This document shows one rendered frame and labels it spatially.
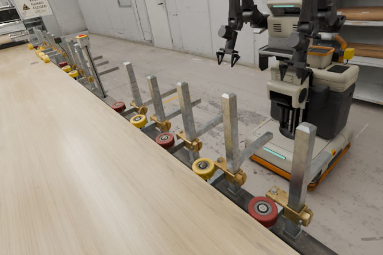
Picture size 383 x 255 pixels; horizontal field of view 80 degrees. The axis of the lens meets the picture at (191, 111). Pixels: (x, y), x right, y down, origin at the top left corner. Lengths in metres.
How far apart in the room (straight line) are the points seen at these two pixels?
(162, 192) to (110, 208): 0.17
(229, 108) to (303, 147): 0.24
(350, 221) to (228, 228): 1.32
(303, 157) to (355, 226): 1.29
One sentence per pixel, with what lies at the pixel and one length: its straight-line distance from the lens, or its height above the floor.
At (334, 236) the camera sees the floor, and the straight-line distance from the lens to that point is 1.83.
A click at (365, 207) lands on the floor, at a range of 2.03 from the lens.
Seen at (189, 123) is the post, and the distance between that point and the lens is 0.99.
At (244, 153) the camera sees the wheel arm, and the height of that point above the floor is 0.82.
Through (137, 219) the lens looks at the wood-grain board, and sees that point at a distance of 0.76.
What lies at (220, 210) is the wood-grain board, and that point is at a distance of 0.72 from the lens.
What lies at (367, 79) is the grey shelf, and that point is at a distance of 3.43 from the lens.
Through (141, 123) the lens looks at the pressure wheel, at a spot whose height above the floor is 0.89.
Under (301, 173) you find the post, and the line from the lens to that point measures 0.69.
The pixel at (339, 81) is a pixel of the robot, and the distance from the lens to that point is 1.77.
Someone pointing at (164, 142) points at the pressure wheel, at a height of 0.91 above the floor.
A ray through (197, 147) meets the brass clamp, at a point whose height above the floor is 0.83.
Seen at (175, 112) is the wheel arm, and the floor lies 0.84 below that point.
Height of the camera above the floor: 1.49
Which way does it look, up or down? 30 degrees down
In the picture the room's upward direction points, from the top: 9 degrees counter-clockwise
